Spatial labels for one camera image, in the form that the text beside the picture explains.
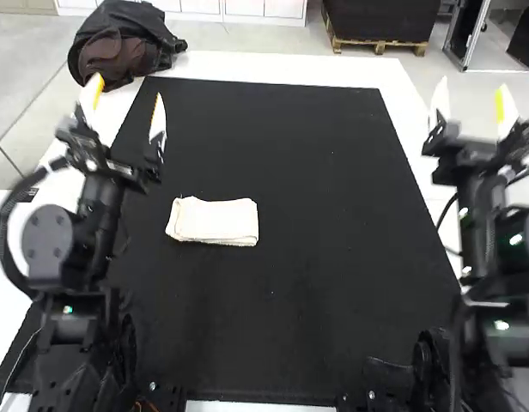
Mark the black mat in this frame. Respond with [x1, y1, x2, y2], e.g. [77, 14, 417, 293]
[0, 76, 463, 398]

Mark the black crate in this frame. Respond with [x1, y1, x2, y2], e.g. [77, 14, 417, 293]
[321, 0, 441, 44]

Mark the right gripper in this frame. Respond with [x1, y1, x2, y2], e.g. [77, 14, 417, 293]
[421, 76, 521, 185]

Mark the wooden pallet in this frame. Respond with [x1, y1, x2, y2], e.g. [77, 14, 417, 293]
[325, 8, 431, 57]

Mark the pale towel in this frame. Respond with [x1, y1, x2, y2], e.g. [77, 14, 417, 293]
[164, 195, 260, 249]

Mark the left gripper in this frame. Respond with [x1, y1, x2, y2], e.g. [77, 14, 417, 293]
[73, 73, 167, 194]

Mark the black bag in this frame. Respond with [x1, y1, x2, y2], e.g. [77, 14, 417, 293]
[66, 0, 188, 92]

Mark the black flight case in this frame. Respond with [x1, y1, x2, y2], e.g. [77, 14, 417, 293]
[440, 0, 529, 75]

